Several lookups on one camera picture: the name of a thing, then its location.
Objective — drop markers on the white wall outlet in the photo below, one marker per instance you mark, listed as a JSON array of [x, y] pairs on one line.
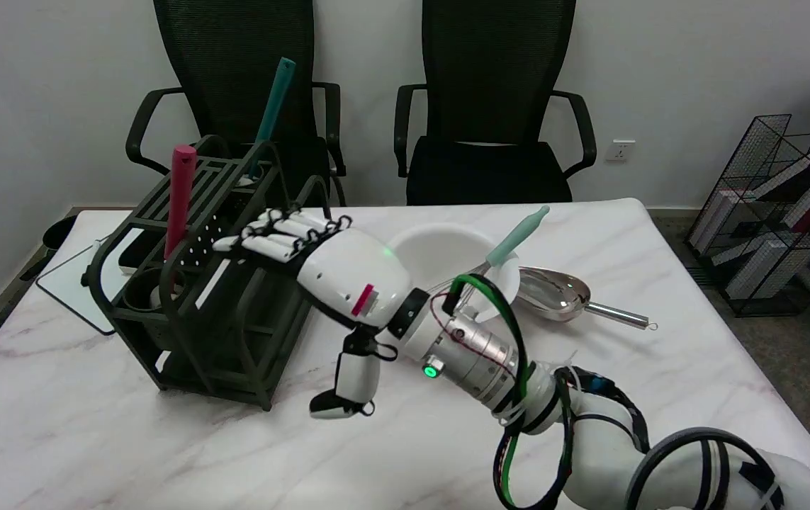
[[620, 150]]

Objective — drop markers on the black mesh office chair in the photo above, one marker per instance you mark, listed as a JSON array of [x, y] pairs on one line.
[[234, 71], [490, 85]]

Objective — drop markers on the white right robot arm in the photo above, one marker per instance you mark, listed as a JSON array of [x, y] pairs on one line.
[[475, 354]]

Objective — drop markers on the white mixing bowl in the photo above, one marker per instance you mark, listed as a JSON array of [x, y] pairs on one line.
[[440, 249]]

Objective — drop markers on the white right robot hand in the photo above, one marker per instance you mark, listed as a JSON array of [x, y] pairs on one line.
[[348, 276]]

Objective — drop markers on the dark green dish rack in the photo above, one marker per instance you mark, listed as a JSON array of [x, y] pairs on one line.
[[234, 333]]

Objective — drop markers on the shiny metal scoop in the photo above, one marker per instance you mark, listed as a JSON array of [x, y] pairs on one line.
[[553, 292]]

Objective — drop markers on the black waste bin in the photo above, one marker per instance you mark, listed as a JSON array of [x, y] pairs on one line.
[[57, 232]]

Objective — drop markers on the white board with black frame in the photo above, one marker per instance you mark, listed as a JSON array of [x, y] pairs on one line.
[[68, 283]]

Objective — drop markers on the white books stack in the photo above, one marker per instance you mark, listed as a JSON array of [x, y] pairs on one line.
[[755, 265]]

